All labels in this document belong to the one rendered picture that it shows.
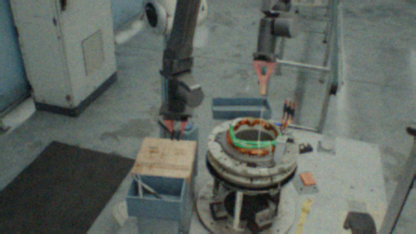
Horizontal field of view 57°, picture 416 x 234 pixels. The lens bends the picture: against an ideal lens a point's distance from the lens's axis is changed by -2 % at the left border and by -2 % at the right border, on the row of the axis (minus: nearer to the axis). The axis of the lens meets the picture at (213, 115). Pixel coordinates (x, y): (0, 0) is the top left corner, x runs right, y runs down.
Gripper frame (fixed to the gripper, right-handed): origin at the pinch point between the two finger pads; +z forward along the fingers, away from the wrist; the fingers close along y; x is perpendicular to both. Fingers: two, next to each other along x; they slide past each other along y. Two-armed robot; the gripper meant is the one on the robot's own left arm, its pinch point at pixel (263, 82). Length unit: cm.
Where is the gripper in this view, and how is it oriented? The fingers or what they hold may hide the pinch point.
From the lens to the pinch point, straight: 125.7
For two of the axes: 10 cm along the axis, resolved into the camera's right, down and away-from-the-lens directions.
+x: -9.4, -1.3, 3.0
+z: -0.8, 9.8, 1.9
